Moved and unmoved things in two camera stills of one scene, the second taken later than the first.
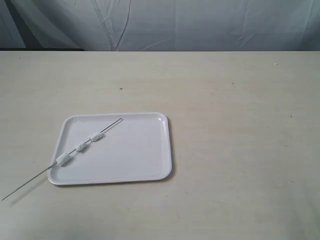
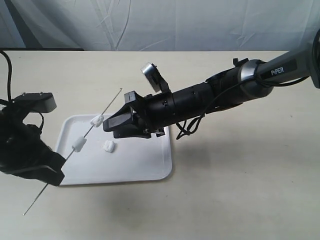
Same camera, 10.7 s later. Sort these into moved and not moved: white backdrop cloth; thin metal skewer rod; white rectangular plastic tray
Moved: thin metal skewer rod
Not moved: white backdrop cloth; white rectangular plastic tray
